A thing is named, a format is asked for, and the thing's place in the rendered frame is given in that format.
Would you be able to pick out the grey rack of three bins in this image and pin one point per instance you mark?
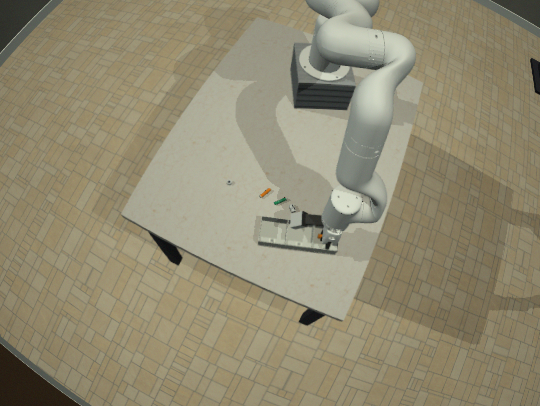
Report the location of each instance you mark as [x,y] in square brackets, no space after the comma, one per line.
[273,233]

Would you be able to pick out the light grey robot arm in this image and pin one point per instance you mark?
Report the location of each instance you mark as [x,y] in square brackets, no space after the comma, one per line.
[371,110]

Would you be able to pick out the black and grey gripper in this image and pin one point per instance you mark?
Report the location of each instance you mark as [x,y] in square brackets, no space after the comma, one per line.
[329,237]

